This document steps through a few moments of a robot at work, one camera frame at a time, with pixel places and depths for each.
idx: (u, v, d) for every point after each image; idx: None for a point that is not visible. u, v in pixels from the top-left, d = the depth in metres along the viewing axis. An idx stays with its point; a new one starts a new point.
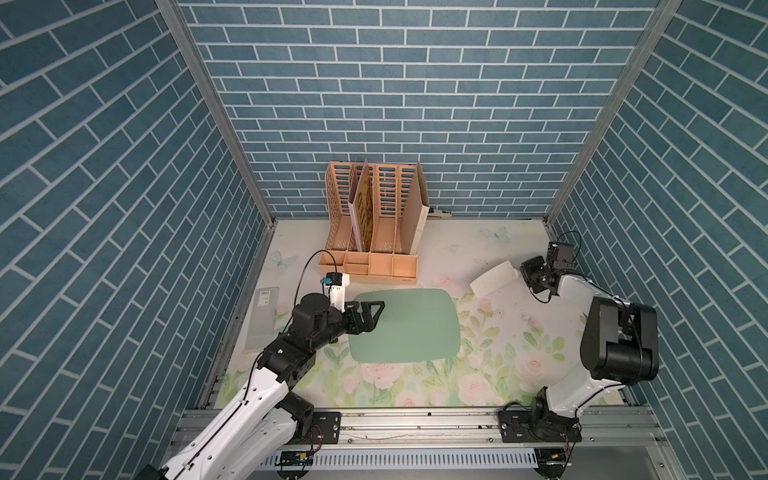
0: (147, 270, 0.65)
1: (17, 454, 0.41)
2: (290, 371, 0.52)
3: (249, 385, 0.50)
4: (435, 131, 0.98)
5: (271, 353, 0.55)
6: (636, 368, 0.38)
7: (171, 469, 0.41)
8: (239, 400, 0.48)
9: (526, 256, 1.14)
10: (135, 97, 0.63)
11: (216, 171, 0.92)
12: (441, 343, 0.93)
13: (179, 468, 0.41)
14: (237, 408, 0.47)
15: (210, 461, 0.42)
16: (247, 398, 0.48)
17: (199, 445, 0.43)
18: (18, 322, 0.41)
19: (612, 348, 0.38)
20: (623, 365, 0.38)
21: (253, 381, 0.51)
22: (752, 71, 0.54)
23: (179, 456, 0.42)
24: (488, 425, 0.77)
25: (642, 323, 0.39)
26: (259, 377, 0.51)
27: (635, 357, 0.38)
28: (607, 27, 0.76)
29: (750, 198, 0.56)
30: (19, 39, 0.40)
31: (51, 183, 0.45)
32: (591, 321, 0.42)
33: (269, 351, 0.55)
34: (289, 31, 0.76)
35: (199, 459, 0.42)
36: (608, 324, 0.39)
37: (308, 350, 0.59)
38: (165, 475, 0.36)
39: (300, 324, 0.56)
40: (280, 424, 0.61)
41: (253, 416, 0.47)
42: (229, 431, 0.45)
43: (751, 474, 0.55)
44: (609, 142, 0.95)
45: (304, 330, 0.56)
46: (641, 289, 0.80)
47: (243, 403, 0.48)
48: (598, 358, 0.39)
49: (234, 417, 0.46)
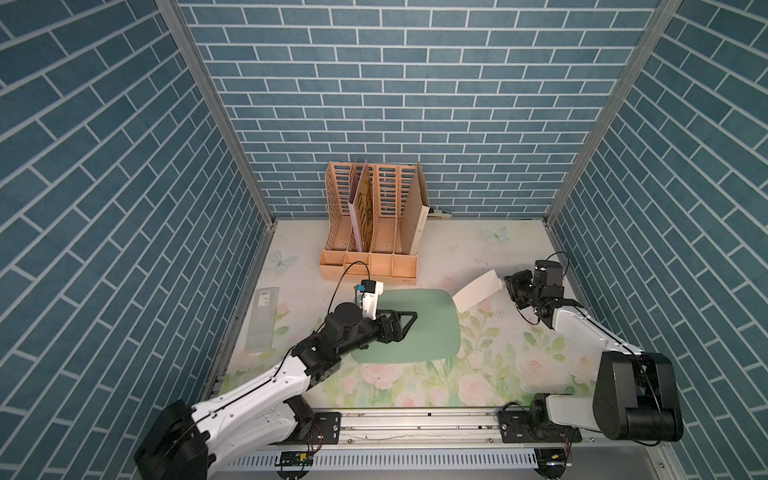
0: (147, 270, 0.65)
1: (17, 454, 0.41)
2: (316, 369, 0.56)
3: (281, 367, 0.54)
4: (435, 131, 0.98)
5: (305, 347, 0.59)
6: (660, 428, 0.43)
7: (199, 411, 0.44)
8: (269, 376, 0.52)
9: (526, 255, 1.14)
10: (135, 97, 0.63)
11: (216, 171, 0.92)
12: (441, 343, 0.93)
13: (205, 414, 0.44)
14: (265, 384, 0.50)
15: (230, 419, 0.44)
16: (277, 377, 0.52)
17: (226, 401, 0.46)
18: (18, 322, 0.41)
19: (633, 413, 0.44)
20: (647, 428, 0.43)
21: (285, 365, 0.54)
22: (753, 71, 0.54)
23: (207, 404, 0.45)
24: (488, 426, 0.77)
25: (659, 379, 0.46)
26: (290, 363, 0.55)
27: (656, 417, 0.43)
28: (607, 27, 0.76)
29: (750, 198, 0.56)
30: (19, 39, 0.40)
31: (51, 183, 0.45)
32: (607, 385, 0.46)
33: (304, 344, 0.59)
34: (289, 32, 0.76)
35: (222, 413, 0.45)
36: (625, 387, 0.44)
37: (331, 357, 0.59)
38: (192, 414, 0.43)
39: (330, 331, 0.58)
40: (283, 419, 0.61)
41: (275, 395, 0.50)
42: (253, 400, 0.48)
43: (751, 474, 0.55)
44: (609, 142, 0.95)
45: (332, 338, 0.59)
46: (641, 289, 0.80)
47: (271, 380, 0.51)
48: (620, 423, 0.43)
49: (262, 391, 0.49)
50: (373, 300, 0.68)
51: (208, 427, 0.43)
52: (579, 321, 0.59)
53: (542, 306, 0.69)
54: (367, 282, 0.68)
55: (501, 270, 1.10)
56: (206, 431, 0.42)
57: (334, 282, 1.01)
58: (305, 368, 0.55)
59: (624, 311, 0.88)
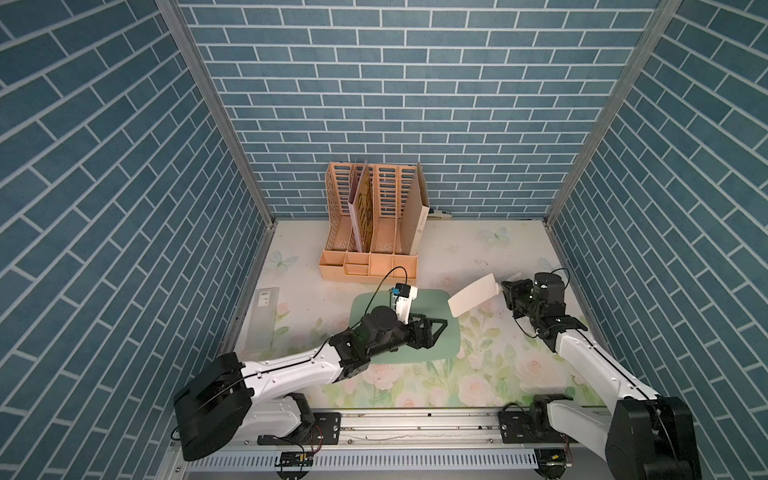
0: (148, 270, 0.66)
1: (17, 454, 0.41)
2: (347, 364, 0.57)
3: (319, 352, 0.56)
4: (435, 132, 0.98)
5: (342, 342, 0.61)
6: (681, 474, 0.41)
7: (248, 369, 0.46)
8: (308, 357, 0.53)
9: (526, 255, 1.14)
10: (135, 97, 0.63)
11: (216, 172, 0.92)
12: (441, 343, 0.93)
13: (252, 373, 0.45)
14: (304, 363, 0.52)
15: (271, 384, 0.46)
16: (315, 360, 0.54)
17: (271, 368, 0.48)
18: (17, 322, 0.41)
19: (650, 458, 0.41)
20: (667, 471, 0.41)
21: (323, 352, 0.56)
22: (752, 72, 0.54)
23: (254, 365, 0.47)
24: (488, 426, 0.77)
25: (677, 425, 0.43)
26: (327, 351, 0.57)
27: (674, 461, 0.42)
28: (607, 28, 0.76)
29: (750, 198, 0.56)
30: (19, 39, 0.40)
31: (51, 184, 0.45)
32: (622, 428, 0.43)
33: (342, 338, 0.62)
34: (289, 32, 0.76)
35: (266, 377, 0.46)
36: (642, 429, 0.41)
37: (362, 356, 0.61)
38: (242, 370, 0.46)
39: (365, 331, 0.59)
40: (291, 414, 0.61)
41: (310, 374, 0.51)
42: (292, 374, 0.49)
43: (751, 474, 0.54)
44: (609, 142, 0.95)
45: (366, 339, 0.60)
46: (641, 289, 0.80)
47: (309, 361, 0.53)
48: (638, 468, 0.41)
49: (300, 368, 0.51)
50: (407, 304, 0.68)
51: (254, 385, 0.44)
52: (587, 351, 0.55)
53: (544, 328, 0.65)
54: (402, 286, 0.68)
55: (501, 271, 1.10)
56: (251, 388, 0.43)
57: (334, 283, 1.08)
58: (339, 360, 0.57)
59: (624, 312, 0.88)
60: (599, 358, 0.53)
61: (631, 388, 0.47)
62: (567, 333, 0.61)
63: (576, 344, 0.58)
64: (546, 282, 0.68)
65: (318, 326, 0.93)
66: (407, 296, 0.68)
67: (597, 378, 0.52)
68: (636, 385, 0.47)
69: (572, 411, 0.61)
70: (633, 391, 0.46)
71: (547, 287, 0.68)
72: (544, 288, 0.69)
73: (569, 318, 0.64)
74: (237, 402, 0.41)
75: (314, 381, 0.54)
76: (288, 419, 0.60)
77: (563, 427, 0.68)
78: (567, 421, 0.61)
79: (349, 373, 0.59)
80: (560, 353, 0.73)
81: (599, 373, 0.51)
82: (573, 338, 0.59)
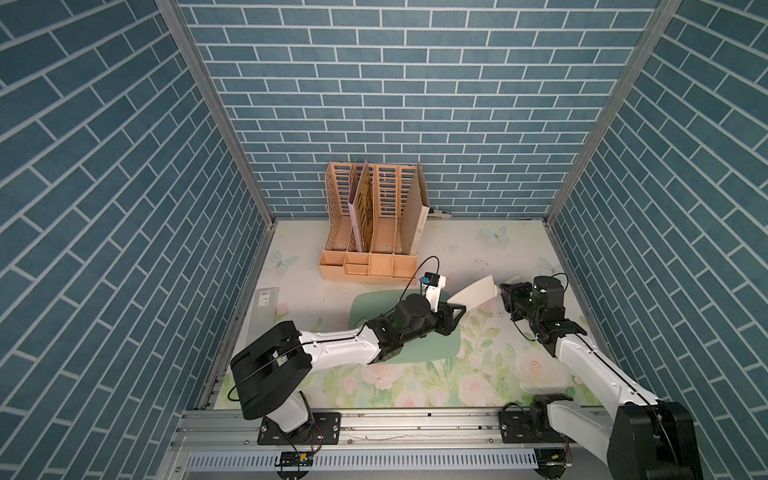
0: (147, 270, 0.65)
1: (16, 454, 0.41)
2: (384, 346, 0.60)
3: (362, 332, 0.59)
4: (435, 131, 0.98)
5: (377, 325, 0.63)
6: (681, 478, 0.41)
7: (304, 337, 0.48)
8: (353, 333, 0.57)
9: (526, 255, 1.14)
10: (135, 97, 0.63)
11: (216, 172, 0.92)
12: (441, 343, 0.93)
13: (309, 340, 0.48)
14: (349, 339, 0.54)
15: (323, 354, 0.48)
16: (358, 337, 0.57)
17: (320, 341, 0.50)
18: (17, 322, 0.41)
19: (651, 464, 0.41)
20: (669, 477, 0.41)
21: (363, 331, 0.59)
22: (753, 72, 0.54)
23: (308, 335, 0.49)
24: (488, 426, 0.77)
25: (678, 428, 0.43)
26: (368, 332, 0.60)
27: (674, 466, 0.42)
28: (607, 28, 0.76)
29: (750, 198, 0.56)
30: (19, 39, 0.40)
31: (51, 184, 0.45)
32: (622, 433, 0.44)
33: (376, 323, 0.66)
34: (289, 32, 0.76)
35: (319, 347, 0.48)
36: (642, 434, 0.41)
37: (396, 340, 0.64)
38: (300, 338, 0.49)
39: (402, 316, 0.61)
40: (303, 410, 0.61)
41: (354, 350, 0.54)
42: (340, 348, 0.52)
43: (751, 474, 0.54)
44: (609, 142, 0.95)
45: (401, 324, 0.63)
46: (641, 289, 0.80)
47: (354, 336, 0.56)
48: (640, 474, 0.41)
49: (346, 342, 0.53)
50: (437, 293, 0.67)
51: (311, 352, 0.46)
52: (584, 354, 0.56)
53: (544, 332, 0.65)
54: (431, 274, 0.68)
55: (500, 271, 1.10)
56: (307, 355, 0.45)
57: (334, 282, 1.01)
58: (378, 341, 0.59)
59: (624, 311, 0.88)
60: (597, 362, 0.54)
61: (632, 393, 0.47)
62: (568, 337, 0.61)
63: (572, 348, 0.58)
64: (547, 287, 0.67)
65: (318, 326, 0.93)
66: (437, 284, 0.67)
67: (597, 382, 0.52)
68: (637, 391, 0.47)
69: (571, 412, 0.62)
70: (634, 396, 0.46)
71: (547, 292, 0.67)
72: (545, 292, 0.68)
73: (568, 322, 0.68)
74: (295, 366, 0.44)
75: (359, 357, 0.56)
76: (300, 412, 0.61)
77: (563, 428, 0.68)
78: (567, 422, 0.61)
79: (384, 356, 0.62)
80: (557, 354, 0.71)
81: (599, 377, 0.51)
82: (573, 342, 0.59)
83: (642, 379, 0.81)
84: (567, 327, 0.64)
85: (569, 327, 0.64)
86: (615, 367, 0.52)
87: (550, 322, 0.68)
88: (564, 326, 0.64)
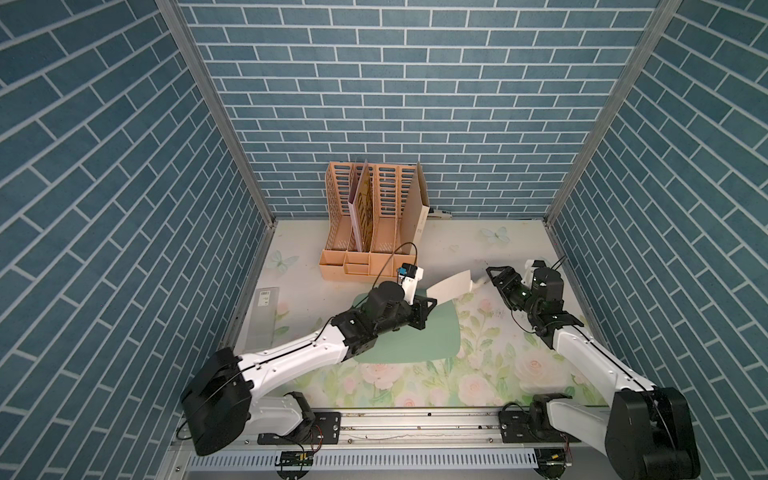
0: (148, 270, 0.66)
1: (17, 454, 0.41)
2: (353, 341, 0.56)
3: (321, 335, 0.54)
4: (435, 131, 0.98)
5: (344, 319, 0.59)
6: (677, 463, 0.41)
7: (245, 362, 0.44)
8: (310, 341, 0.52)
9: (526, 255, 1.14)
10: (135, 97, 0.63)
11: (216, 171, 0.92)
12: (441, 344, 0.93)
13: (250, 365, 0.44)
14: (305, 348, 0.50)
15: (273, 373, 0.45)
16: (317, 343, 0.52)
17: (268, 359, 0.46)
18: (17, 322, 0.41)
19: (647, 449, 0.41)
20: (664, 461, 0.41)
21: (324, 333, 0.55)
22: (753, 71, 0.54)
23: (251, 358, 0.45)
24: (488, 426, 0.77)
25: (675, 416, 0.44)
26: (329, 332, 0.55)
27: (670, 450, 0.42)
28: (607, 27, 0.76)
29: (751, 198, 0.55)
30: (19, 39, 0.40)
31: (51, 183, 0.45)
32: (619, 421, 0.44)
33: (343, 316, 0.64)
34: (289, 31, 0.76)
35: (265, 367, 0.45)
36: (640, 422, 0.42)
37: (369, 330, 0.60)
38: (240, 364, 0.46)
39: (373, 305, 0.59)
40: (293, 410, 0.61)
41: (312, 358, 0.50)
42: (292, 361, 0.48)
43: (752, 475, 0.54)
44: (609, 142, 0.95)
45: (374, 311, 0.59)
46: (641, 289, 0.80)
47: (311, 344, 0.51)
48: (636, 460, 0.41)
49: (302, 352, 0.49)
50: (413, 284, 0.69)
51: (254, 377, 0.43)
52: (580, 345, 0.57)
53: (542, 325, 0.65)
54: (410, 267, 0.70)
55: None
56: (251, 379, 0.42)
57: (334, 282, 1.01)
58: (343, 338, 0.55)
59: (624, 311, 0.88)
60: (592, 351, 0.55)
61: (629, 379, 0.47)
62: (565, 329, 0.61)
63: (567, 338, 0.60)
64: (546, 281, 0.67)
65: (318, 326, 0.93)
66: (413, 276, 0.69)
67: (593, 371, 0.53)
68: (633, 377, 0.48)
69: (570, 407, 0.63)
70: (630, 383, 0.47)
71: (547, 285, 0.67)
72: (544, 285, 0.68)
73: (566, 314, 0.68)
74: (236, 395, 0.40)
75: (320, 364, 0.52)
76: (291, 416, 0.60)
77: (563, 426, 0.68)
78: (570, 420, 0.60)
79: (355, 350, 0.56)
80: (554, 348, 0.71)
81: (595, 365, 0.52)
82: (570, 332, 0.60)
83: None
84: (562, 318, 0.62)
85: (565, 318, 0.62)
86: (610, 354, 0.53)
87: (548, 313, 0.68)
88: (560, 318, 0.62)
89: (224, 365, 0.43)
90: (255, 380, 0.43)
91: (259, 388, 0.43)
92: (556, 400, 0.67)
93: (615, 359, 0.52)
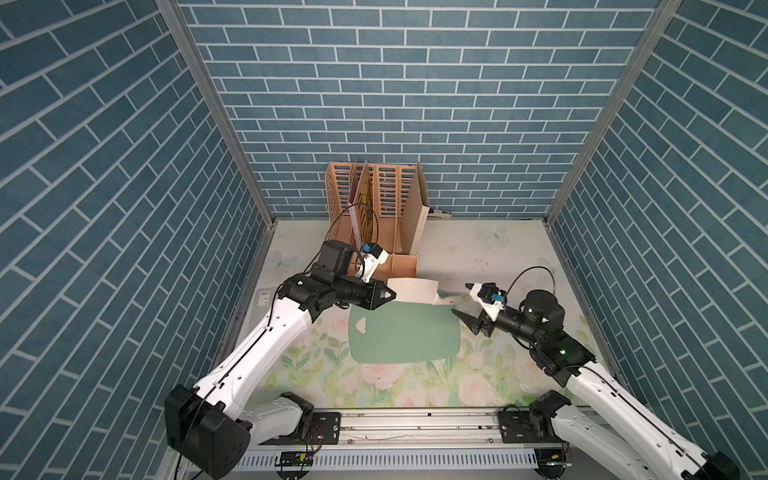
0: (148, 270, 0.66)
1: (17, 454, 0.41)
2: (311, 300, 0.51)
3: (273, 312, 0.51)
4: (435, 131, 0.98)
5: (292, 284, 0.53)
6: None
7: (203, 387, 0.40)
8: (264, 327, 0.47)
9: (526, 255, 1.14)
10: (135, 97, 0.63)
11: (216, 171, 0.92)
12: (440, 344, 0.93)
13: (210, 387, 0.41)
14: (262, 335, 0.46)
15: (239, 381, 0.41)
16: (272, 325, 0.47)
17: (227, 368, 0.43)
18: (18, 322, 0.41)
19: None
20: None
21: (277, 309, 0.50)
22: (752, 71, 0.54)
23: (209, 378, 0.41)
24: (488, 426, 0.77)
25: None
26: (282, 307, 0.50)
27: None
28: (607, 28, 0.76)
29: (750, 198, 0.56)
30: (19, 39, 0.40)
31: (50, 183, 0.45)
32: None
33: (289, 282, 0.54)
34: (289, 31, 0.76)
35: (229, 379, 0.41)
36: None
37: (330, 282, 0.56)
38: (198, 393, 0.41)
39: (328, 258, 0.57)
40: (290, 407, 0.62)
41: (279, 340, 0.46)
42: (254, 356, 0.44)
43: (751, 474, 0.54)
44: (609, 142, 0.95)
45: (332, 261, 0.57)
46: (641, 289, 0.80)
47: (268, 330, 0.47)
48: None
49: (261, 340, 0.46)
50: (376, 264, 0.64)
51: (220, 397, 0.40)
52: (611, 399, 0.50)
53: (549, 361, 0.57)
54: (375, 246, 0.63)
55: (500, 271, 1.10)
56: (219, 400, 0.39)
57: None
58: (298, 298, 0.51)
59: (624, 311, 0.88)
60: (626, 409, 0.49)
61: (681, 454, 0.43)
62: (583, 374, 0.54)
63: (594, 388, 0.52)
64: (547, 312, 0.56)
65: (318, 325, 0.93)
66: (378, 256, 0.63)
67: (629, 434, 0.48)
68: (683, 450, 0.44)
69: (585, 435, 0.59)
70: (684, 460, 0.43)
71: (550, 318, 0.56)
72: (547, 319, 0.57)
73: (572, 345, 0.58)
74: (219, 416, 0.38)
75: (289, 343, 0.49)
76: (291, 411, 0.61)
77: (576, 442, 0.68)
78: (586, 444, 0.58)
79: (320, 305, 0.52)
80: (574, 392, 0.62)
81: (634, 429, 0.47)
82: (590, 377, 0.53)
83: (641, 379, 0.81)
84: (573, 354, 0.57)
85: (575, 354, 0.57)
86: (645, 412, 0.48)
87: (554, 349, 0.59)
88: (569, 353, 0.57)
89: (181, 400, 0.39)
90: (223, 400, 0.39)
91: (233, 405, 0.40)
92: (565, 418, 0.64)
93: (653, 420, 0.47)
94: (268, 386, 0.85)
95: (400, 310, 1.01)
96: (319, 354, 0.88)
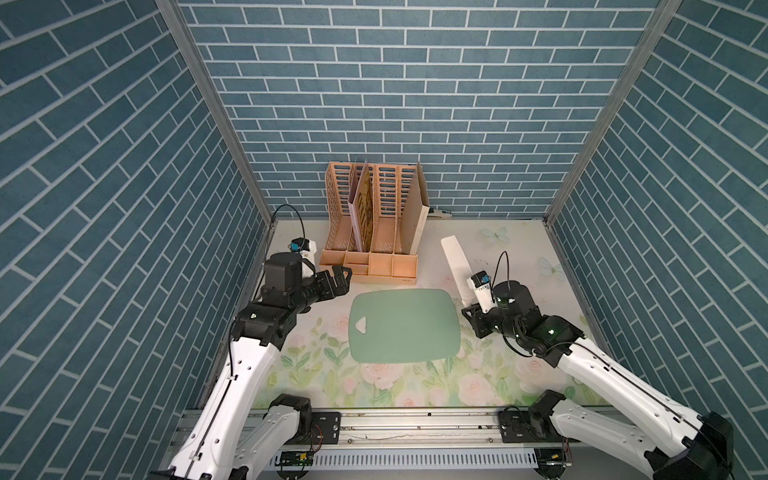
0: (147, 270, 0.65)
1: (17, 454, 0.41)
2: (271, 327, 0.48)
3: (234, 358, 0.45)
4: (435, 131, 0.98)
5: (245, 319, 0.49)
6: None
7: (179, 465, 0.37)
8: (227, 377, 0.44)
9: (526, 255, 1.14)
10: (135, 97, 0.63)
11: (216, 171, 0.92)
12: (439, 345, 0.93)
13: (189, 462, 0.37)
14: (228, 385, 0.43)
15: (218, 444, 0.39)
16: (236, 372, 0.44)
17: (200, 434, 0.39)
18: (18, 322, 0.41)
19: None
20: None
21: (238, 351, 0.46)
22: (753, 71, 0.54)
23: (181, 454, 0.38)
24: (488, 425, 0.77)
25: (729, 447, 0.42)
26: (240, 350, 0.46)
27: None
28: (607, 27, 0.76)
29: (750, 198, 0.56)
30: (19, 39, 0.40)
31: (51, 183, 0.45)
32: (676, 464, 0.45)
33: (241, 318, 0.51)
34: (289, 31, 0.76)
35: (207, 444, 0.39)
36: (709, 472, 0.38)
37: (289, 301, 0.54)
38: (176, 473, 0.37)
39: (275, 279, 0.52)
40: (286, 414, 0.62)
41: (250, 387, 0.43)
42: (227, 411, 0.41)
43: (751, 474, 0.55)
44: (609, 142, 0.95)
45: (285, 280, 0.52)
46: (641, 289, 0.80)
47: (233, 380, 0.43)
48: None
49: (230, 394, 0.42)
50: None
51: (203, 468, 0.37)
52: (604, 373, 0.49)
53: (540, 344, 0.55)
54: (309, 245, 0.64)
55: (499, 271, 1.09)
56: (202, 472, 0.37)
57: None
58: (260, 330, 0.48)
59: (624, 311, 0.88)
60: (621, 383, 0.48)
61: (677, 419, 0.43)
62: (573, 350, 0.52)
63: (586, 365, 0.50)
64: None
65: (319, 326, 0.93)
66: None
67: (627, 407, 0.47)
68: (680, 416, 0.43)
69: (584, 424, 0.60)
70: (680, 424, 0.43)
71: None
72: None
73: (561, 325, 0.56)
74: None
75: (259, 383, 0.45)
76: (290, 416, 0.62)
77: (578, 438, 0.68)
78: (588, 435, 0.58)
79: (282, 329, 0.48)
80: (567, 371, 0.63)
81: (631, 402, 0.46)
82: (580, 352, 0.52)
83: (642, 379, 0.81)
84: (561, 333, 0.55)
85: (564, 332, 0.55)
86: (639, 383, 0.47)
87: (540, 329, 0.60)
88: (558, 332, 0.55)
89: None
90: (207, 470, 0.37)
91: (221, 469, 0.38)
92: (562, 414, 0.64)
93: (647, 390, 0.46)
94: (268, 386, 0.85)
95: (397, 311, 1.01)
96: (319, 354, 0.88)
